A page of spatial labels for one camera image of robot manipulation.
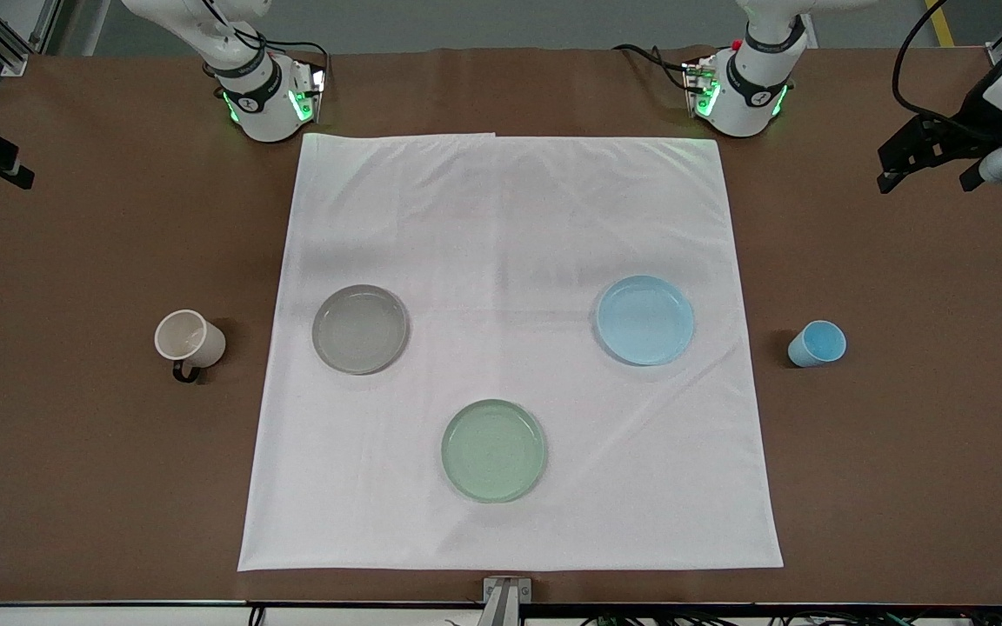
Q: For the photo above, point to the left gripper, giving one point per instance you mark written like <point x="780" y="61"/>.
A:
<point x="974" y="121"/>

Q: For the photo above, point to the blue cup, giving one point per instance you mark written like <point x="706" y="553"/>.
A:
<point x="817" y="344"/>

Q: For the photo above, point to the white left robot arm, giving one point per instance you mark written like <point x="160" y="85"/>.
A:
<point x="749" y="87"/>

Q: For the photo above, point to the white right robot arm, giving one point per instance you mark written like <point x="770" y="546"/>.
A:
<point x="250" y="91"/>

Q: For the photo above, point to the blue plate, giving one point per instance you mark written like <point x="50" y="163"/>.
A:
<point x="645" y="319"/>

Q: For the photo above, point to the gray plate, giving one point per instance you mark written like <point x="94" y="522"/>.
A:
<point x="360" y="329"/>

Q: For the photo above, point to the green plate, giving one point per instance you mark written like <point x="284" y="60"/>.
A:
<point x="494" y="450"/>

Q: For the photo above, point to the white cloth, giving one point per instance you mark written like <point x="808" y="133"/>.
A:
<point x="510" y="348"/>

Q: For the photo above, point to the grey metal camera mount bracket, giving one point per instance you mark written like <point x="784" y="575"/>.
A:
<point x="506" y="600"/>

